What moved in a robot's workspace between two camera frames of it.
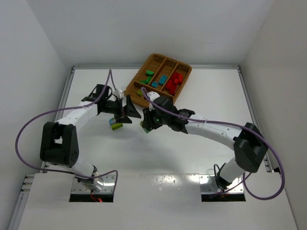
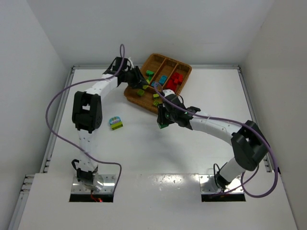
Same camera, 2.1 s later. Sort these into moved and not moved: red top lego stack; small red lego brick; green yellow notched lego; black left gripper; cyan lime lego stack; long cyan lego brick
Moved: green yellow notched lego; black left gripper
Not moved: small red lego brick; red top lego stack; cyan lime lego stack; long cyan lego brick
